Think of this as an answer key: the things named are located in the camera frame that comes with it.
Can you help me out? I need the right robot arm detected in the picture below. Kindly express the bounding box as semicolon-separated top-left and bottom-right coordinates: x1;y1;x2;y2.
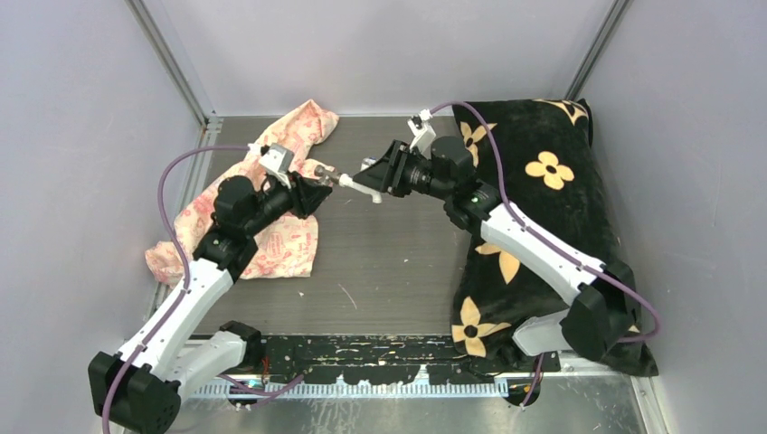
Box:
352;137;639;372

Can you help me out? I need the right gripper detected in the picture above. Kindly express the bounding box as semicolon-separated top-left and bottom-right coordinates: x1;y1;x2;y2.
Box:
353;140;451;202

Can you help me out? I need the pink printed cloth bag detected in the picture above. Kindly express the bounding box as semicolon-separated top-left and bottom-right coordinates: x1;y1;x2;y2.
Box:
145;99;339;287

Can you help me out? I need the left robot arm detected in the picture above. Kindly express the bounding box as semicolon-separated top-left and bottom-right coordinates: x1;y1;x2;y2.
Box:
88;172;333;433

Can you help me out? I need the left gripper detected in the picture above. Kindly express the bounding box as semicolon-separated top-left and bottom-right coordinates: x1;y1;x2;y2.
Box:
244;172;332;238

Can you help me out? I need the black flower pattern pillow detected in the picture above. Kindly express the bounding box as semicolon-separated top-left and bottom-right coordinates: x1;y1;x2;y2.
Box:
450;98;659;379

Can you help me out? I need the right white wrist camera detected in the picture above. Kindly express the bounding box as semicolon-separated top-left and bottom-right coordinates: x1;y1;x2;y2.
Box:
407;109;436;155

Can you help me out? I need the white plastic water faucet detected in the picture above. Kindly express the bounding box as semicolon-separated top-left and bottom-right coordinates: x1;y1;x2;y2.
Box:
338;156;384;206

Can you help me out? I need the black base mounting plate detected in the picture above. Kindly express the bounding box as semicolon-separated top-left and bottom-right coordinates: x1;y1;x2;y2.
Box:
226;335;536;385

